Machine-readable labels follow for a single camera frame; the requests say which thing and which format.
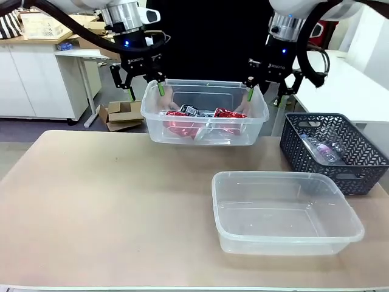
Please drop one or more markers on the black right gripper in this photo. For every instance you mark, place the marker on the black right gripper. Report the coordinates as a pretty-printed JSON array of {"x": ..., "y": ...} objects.
[{"x": 278, "y": 62}]

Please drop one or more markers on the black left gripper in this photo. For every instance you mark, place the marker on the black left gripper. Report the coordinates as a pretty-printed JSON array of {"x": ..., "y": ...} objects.
[{"x": 139, "y": 57}]

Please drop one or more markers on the clear plastic bin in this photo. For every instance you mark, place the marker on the clear plastic bin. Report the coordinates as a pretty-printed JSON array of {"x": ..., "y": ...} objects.
[
  {"x": 282, "y": 213},
  {"x": 203, "y": 121}
]

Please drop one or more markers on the black lattice plastic basket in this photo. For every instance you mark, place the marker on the black lattice plastic basket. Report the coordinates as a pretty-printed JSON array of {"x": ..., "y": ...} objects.
[{"x": 358, "y": 164}]

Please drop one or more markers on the person's right hand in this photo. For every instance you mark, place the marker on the person's right hand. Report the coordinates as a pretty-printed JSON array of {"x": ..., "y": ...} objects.
[{"x": 167, "y": 102}]

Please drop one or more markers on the person's left hand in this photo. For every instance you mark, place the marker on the person's left hand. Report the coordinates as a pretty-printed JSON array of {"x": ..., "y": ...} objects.
[{"x": 244, "y": 105}]

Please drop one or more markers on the cardboard box on floor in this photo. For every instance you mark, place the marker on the cardboard box on floor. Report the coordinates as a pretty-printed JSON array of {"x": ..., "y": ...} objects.
[{"x": 121, "y": 115}]

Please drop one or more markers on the red foil snack wrapper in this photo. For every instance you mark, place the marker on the red foil snack wrapper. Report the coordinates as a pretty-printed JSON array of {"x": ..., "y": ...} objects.
[
  {"x": 229, "y": 117},
  {"x": 182, "y": 126}
]

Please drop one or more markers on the black white printed wrapper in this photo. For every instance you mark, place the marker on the black white printed wrapper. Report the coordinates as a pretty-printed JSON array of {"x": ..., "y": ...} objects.
[{"x": 191, "y": 110}]

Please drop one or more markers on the white desk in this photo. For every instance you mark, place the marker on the white desk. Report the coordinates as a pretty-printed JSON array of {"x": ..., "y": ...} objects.
[{"x": 88, "y": 54}]

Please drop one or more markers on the open cardboard box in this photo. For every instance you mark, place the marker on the open cardboard box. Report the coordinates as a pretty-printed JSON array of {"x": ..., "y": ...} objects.
[{"x": 94, "y": 29}]

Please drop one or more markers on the person in black sweater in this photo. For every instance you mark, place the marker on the person in black sweater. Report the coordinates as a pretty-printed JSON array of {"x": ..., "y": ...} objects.
[{"x": 209, "y": 39}]

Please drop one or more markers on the white table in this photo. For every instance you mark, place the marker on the white table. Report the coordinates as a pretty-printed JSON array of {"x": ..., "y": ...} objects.
[{"x": 349, "y": 91}]

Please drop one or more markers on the clear bottle pink label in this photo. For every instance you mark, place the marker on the clear bottle pink label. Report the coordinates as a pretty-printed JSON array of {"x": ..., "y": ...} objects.
[{"x": 320, "y": 149}]

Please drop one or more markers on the clear crushed plastic bottle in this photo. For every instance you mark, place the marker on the clear crushed plastic bottle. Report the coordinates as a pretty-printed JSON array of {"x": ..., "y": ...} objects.
[{"x": 334, "y": 140}]

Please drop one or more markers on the blue packet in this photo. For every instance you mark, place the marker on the blue packet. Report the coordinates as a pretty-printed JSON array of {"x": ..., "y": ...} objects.
[{"x": 64, "y": 46}]

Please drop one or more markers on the white cabinet wooden top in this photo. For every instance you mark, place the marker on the white cabinet wooden top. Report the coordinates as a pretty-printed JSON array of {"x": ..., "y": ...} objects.
[{"x": 36, "y": 76}]

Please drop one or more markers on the white board panel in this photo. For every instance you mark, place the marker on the white board panel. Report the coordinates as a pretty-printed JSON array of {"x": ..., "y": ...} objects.
[{"x": 367, "y": 36}]

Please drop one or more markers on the cream plastic crate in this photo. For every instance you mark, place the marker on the cream plastic crate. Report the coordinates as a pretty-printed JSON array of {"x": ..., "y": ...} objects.
[{"x": 42, "y": 27}]

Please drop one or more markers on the black white striped bag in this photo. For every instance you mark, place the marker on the black white striped bag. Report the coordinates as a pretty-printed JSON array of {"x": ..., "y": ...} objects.
[{"x": 9, "y": 25}]

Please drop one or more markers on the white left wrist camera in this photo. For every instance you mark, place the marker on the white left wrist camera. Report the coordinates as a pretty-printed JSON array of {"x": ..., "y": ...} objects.
[{"x": 152, "y": 15}]

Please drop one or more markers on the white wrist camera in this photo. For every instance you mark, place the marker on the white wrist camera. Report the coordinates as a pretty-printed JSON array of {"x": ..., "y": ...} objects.
[
  {"x": 317, "y": 30},
  {"x": 152, "y": 15}
]

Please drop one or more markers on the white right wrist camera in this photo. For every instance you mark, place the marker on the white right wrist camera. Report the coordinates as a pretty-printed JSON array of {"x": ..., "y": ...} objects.
[{"x": 317, "y": 30}]

